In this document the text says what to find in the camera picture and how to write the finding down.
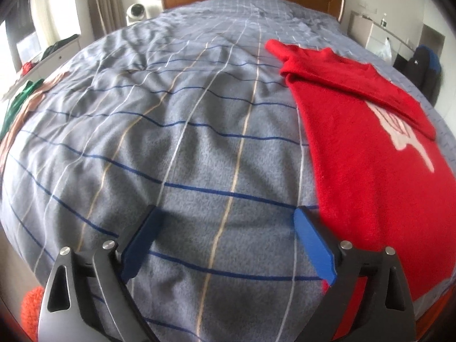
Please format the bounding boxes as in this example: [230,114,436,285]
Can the white round fan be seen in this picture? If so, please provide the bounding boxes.
[126,3,148,25]

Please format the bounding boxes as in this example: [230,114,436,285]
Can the black and blue backpack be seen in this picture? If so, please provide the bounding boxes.
[394,44,442,105]

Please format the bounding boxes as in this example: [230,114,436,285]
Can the white window bench cabinet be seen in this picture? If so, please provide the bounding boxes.
[0,37,81,102]

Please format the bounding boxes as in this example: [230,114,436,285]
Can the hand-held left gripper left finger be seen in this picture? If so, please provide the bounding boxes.
[37,205,166,342]

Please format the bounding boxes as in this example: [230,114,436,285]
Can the white bedside cabinet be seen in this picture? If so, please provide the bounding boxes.
[349,10,416,58]

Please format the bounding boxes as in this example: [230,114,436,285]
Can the red knit sweater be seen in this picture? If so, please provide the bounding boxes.
[264,39,455,341]

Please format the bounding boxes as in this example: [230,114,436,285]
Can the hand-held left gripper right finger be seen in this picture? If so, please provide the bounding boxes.
[293,206,417,342]

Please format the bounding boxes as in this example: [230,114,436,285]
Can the white plastic bag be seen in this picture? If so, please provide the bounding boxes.
[378,37,392,61]

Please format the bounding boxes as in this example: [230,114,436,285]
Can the green clothes on bench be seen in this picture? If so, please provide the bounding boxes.
[41,34,79,59]

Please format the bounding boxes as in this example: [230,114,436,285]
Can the green garment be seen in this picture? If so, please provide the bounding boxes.
[0,80,43,139]

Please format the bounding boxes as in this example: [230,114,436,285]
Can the window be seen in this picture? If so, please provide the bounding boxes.
[5,0,82,75]

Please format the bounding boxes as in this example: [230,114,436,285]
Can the beige curtain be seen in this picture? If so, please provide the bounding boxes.
[87,0,125,36]

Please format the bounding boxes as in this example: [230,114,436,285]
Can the blue plaid bed blanket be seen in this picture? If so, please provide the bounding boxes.
[0,0,456,342]

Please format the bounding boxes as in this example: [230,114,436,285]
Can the pink garment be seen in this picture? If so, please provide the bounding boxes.
[0,71,72,164]

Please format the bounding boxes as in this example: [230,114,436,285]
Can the orange fuzzy cloth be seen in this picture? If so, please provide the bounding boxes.
[21,287,45,341]

